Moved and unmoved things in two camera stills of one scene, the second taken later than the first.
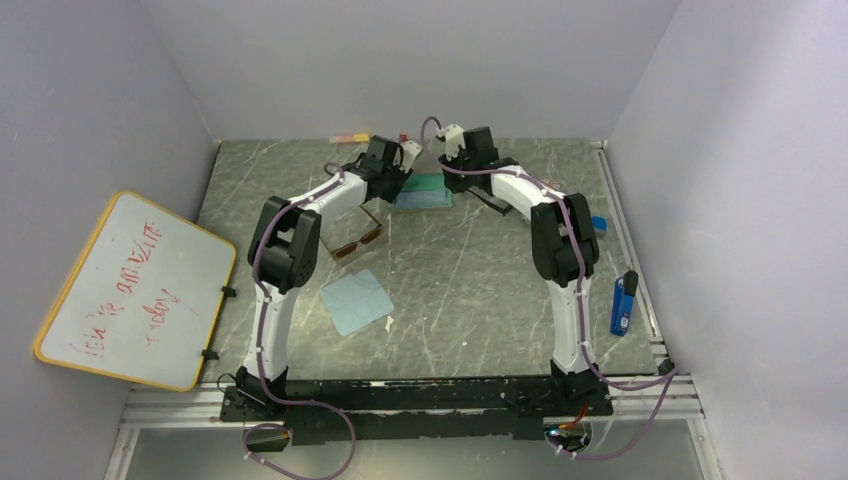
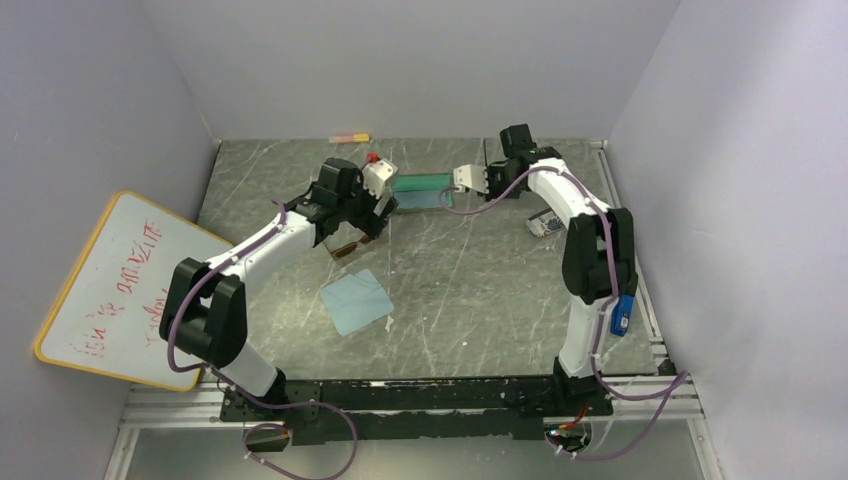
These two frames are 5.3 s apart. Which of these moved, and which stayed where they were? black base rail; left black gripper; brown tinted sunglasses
Moved: left black gripper
Stayed: black base rail; brown tinted sunglasses
